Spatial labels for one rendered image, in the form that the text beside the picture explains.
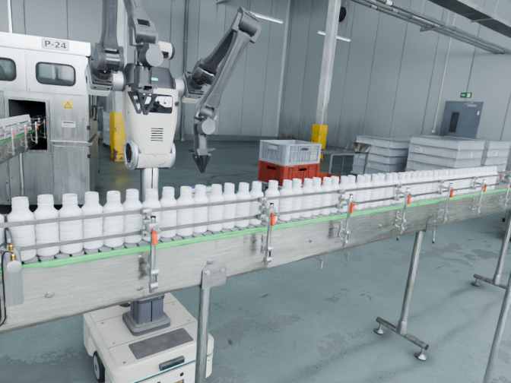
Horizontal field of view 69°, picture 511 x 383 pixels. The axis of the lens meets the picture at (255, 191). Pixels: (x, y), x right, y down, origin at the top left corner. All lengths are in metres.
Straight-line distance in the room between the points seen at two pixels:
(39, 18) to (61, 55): 8.53
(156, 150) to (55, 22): 11.74
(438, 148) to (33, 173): 6.69
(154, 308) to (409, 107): 11.62
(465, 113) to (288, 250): 10.78
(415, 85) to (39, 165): 10.81
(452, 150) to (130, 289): 7.09
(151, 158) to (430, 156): 6.73
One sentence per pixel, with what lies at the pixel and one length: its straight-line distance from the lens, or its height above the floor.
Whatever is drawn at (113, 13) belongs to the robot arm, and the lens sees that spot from 1.66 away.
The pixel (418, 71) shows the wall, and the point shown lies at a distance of 12.99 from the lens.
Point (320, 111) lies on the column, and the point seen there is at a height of 1.50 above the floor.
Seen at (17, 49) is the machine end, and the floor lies 1.85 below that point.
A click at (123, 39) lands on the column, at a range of 9.20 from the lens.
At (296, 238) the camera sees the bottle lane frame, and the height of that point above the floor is 0.93.
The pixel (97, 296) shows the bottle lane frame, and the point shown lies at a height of 0.86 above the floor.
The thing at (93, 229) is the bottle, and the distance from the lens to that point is 1.17.
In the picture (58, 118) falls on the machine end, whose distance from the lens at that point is 4.87.
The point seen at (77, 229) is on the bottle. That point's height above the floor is 1.07.
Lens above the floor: 1.44
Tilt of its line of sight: 13 degrees down
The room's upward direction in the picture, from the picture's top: 5 degrees clockwise
